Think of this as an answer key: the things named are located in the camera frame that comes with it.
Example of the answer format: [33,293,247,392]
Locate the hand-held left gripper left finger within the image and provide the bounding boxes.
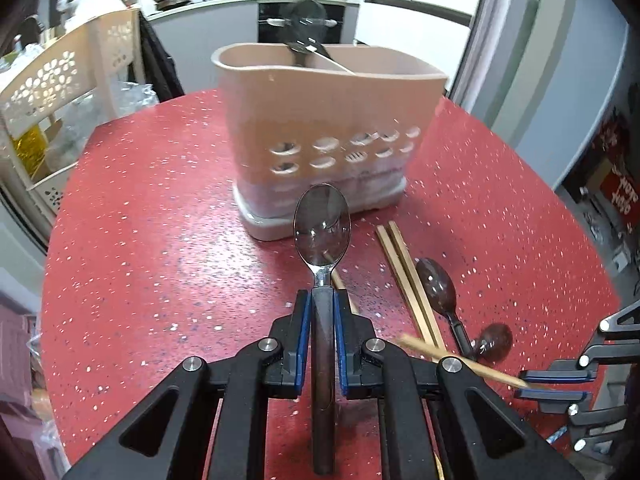
[62,290,313,480]

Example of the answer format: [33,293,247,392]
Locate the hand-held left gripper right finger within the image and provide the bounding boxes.
[332,290,583,480]

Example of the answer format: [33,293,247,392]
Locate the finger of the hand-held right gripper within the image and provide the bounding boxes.
[520,300,640,385]
[515,387,636,461]

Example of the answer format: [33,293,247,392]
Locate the metal spoon with dark handle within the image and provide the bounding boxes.
[292,184,351,477]

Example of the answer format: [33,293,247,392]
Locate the beige plastic utensil holder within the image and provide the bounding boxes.
[211,42,447,242]

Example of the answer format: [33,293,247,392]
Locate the dark brown translucent spoon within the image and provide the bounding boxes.
[415,257,475,357]
[466,322,514,365]

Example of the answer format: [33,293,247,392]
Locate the red printed box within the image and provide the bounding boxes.
[594,107,640,223]

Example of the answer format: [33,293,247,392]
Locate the thin pale chopstick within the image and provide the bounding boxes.
[305,50,357,76]

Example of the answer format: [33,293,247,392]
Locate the clear plastic bags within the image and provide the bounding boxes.
[47,79,158,161]

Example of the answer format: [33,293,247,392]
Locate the black hanging cloth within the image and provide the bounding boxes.
[137,10,187,107]

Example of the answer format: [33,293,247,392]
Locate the black oven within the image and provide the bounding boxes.
[257,0,347,46]

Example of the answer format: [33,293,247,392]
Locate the gold foil packet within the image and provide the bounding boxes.
[9,124,52,183]

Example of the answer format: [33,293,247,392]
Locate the white refrigerator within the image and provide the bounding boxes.
[352,0,503,50]

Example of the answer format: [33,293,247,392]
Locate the white perforated plastic rack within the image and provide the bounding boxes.
[0,7,144,221]

